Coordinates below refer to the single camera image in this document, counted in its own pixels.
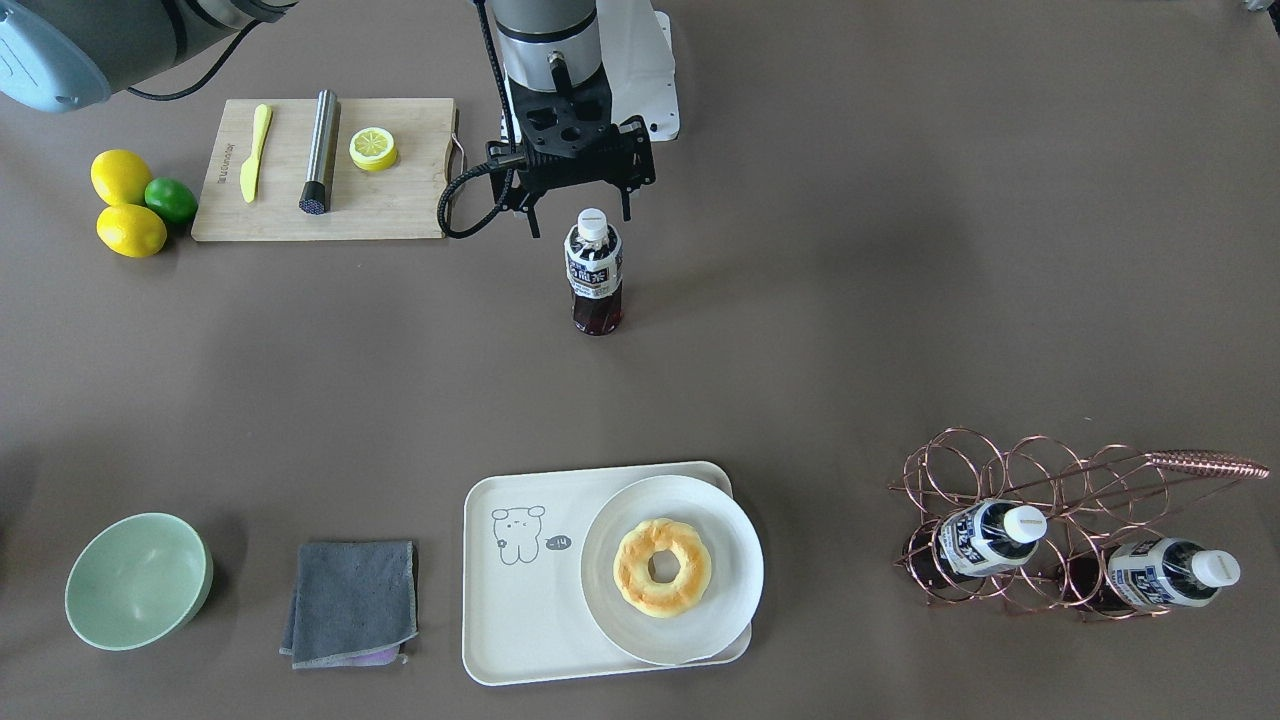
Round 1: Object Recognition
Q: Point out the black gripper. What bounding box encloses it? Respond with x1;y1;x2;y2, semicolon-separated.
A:
502;72;657;238

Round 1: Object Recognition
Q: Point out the tea bottle white cap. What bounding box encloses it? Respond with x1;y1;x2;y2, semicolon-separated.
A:
563;208;623;336

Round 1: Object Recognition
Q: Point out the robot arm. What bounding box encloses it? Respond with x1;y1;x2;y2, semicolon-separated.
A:
1;1;680;234

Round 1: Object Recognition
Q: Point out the cream rabbit tray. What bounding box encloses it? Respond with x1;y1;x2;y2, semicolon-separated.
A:
462;460;751;685

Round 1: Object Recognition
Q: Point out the middle tea bottle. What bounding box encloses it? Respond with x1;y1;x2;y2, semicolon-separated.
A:
902;500;1048;591

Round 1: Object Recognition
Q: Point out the bamboo cutting board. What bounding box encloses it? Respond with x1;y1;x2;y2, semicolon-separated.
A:
191;97;457;242

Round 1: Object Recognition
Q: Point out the half lemon slice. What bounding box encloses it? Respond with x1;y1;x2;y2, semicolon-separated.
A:
348;126;399;172

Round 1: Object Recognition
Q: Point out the steel muddler cylinder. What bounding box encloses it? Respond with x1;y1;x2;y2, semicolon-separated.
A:
298;88;340;215

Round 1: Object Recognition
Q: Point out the yellow plastic knife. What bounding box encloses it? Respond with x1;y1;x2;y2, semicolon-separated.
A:
239;102;274;204

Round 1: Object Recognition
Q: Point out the white round plate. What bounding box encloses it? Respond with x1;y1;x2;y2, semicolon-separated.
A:
580;475;764;665

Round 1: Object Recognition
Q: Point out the green lime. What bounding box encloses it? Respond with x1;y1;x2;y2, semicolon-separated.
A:
143;177;198;225

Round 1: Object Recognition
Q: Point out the lower whole lemon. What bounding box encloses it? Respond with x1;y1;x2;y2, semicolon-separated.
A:
96;204;169;258

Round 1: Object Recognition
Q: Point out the whole lemon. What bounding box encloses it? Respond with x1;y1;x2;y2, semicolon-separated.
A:
96;204;169;258
90;149;154;206

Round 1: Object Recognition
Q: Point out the upper whole lemon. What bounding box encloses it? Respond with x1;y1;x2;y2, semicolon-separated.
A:
90;149;154;206

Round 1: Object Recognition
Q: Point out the grey folded cloth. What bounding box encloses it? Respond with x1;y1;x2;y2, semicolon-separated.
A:
279;539;419;670

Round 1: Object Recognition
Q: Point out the mint green bowl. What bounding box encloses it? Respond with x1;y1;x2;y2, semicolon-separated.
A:
64;512;214;651

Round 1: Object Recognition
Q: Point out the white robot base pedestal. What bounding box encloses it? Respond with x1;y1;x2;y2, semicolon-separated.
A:
596;1;681;142

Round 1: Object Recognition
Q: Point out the glazed ring donut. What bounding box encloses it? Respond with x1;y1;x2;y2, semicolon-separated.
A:
613;518;713;619

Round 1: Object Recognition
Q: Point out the copper wire bottle rack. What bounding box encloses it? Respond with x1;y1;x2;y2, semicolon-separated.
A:
893;428;1271;621

